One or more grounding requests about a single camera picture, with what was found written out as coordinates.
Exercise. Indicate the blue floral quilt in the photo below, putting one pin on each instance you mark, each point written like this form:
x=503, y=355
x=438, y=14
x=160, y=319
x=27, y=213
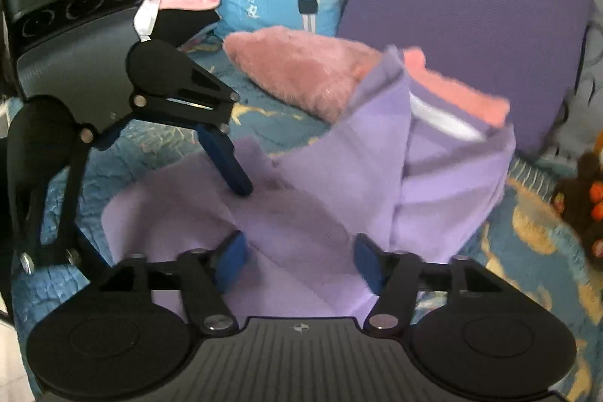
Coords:
x=518, y=232

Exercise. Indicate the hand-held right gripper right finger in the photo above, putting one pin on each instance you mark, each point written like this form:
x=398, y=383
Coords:
x=367, y=263

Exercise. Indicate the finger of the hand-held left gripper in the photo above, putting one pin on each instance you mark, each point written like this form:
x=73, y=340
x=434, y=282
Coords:
x=30, y=232
x=231, y=162

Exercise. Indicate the large pink fluffy garment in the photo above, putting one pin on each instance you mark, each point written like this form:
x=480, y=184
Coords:
x=292, y=67

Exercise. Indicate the black garment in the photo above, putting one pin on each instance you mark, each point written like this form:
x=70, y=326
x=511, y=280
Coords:
x=183, y=23

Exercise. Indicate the white cloth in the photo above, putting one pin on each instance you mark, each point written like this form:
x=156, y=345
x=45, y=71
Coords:
x=146, y=13

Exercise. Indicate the purple garment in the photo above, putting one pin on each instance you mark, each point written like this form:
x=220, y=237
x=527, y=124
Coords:
x=329, y=176

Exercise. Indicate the red panda plush toy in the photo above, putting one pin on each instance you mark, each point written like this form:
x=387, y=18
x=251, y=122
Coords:
x=579, y=195

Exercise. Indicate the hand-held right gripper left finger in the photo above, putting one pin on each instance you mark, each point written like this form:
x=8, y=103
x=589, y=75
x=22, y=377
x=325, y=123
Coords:
x=233, y=258

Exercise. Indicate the folded salmon fluffy garment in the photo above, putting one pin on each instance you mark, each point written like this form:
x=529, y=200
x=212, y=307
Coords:
x=452, y=96

